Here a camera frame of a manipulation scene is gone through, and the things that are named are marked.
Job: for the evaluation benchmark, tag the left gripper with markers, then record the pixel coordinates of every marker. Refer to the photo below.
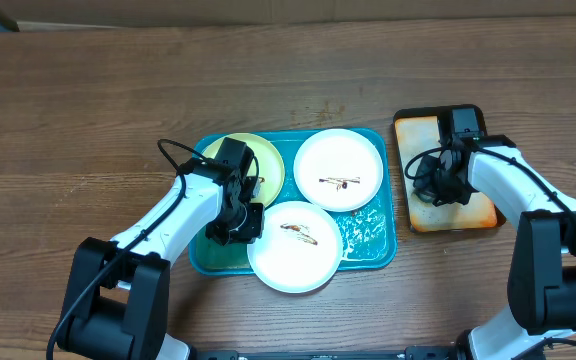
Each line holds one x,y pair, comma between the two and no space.
252,231

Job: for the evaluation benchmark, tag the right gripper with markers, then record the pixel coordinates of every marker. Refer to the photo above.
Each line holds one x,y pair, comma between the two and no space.
462,199

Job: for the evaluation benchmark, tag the green yellow sponge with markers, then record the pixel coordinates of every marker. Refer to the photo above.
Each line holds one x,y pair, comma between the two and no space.
426,183

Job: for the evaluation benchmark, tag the yellow plate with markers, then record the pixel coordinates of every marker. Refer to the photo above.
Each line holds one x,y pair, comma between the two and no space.
266,174

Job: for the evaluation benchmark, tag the white plate front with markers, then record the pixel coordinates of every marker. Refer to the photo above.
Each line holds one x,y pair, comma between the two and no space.
300,248

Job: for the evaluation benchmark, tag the white plate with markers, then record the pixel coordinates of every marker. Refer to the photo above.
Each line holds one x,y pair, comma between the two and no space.
338,170
300,248

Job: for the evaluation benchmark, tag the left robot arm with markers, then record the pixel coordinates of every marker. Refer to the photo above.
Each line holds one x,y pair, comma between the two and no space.
116,300

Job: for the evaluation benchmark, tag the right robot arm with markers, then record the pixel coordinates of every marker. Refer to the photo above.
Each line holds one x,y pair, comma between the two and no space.
541,287

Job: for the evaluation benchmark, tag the black tray with orange liner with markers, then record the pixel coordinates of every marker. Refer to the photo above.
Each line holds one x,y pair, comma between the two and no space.
417,130

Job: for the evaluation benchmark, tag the teal plastic tray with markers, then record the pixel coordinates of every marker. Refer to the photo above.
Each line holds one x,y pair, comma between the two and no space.
368,233

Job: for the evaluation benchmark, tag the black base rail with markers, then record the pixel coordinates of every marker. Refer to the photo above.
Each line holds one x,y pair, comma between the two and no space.
410,353

